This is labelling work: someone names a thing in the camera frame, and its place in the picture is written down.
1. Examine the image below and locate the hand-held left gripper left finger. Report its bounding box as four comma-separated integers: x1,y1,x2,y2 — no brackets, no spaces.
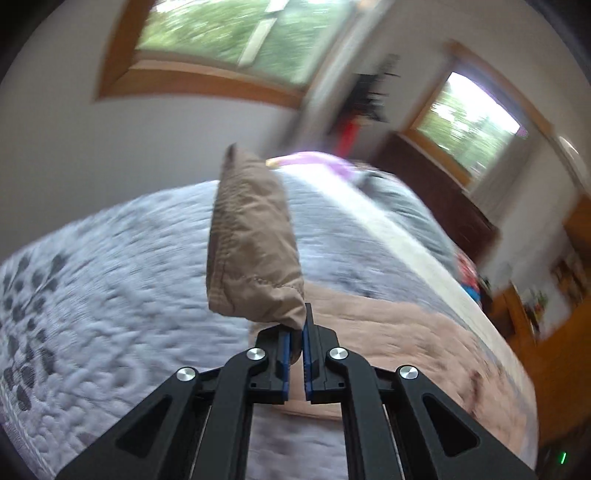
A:
55,323,301,480

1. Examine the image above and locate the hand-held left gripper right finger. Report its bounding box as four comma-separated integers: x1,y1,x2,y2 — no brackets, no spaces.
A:
302,302,539,480

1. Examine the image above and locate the tan quilted blanket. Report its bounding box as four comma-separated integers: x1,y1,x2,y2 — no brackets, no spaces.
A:
205,143,540,467

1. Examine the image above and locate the bed with grey quilt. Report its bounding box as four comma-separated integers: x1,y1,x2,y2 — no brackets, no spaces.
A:
0,164,539,480

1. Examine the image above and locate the red patterned cloth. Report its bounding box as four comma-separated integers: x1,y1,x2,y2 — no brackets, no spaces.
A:
455,251,492,287

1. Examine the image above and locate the grey pillow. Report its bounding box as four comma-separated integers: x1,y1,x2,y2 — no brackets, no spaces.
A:
355,171,458,273

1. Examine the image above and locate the wooden cabinet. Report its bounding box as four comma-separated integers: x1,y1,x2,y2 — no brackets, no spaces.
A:
489,194,591,444

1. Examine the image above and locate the dark wooden headboard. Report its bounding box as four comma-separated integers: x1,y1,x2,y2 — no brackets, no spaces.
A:
372,134,499,266

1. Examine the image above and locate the red object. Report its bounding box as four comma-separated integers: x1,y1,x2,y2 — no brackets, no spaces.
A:
337,117,363,155

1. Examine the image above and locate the small potted plant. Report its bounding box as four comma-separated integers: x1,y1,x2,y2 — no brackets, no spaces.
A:
524,286,552,326

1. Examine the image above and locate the black corner stand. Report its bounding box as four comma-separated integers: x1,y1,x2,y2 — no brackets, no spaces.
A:
345,71,393,125

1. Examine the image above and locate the white curtain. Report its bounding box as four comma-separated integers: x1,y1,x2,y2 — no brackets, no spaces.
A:
295,14,370,153
466,134,589,222

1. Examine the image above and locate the small wooden-framed window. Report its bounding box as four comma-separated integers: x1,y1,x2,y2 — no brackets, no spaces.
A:
402,41,555,190

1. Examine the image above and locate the large wooden-framed window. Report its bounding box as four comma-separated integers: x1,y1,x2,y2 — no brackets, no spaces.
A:
95,0,370,109

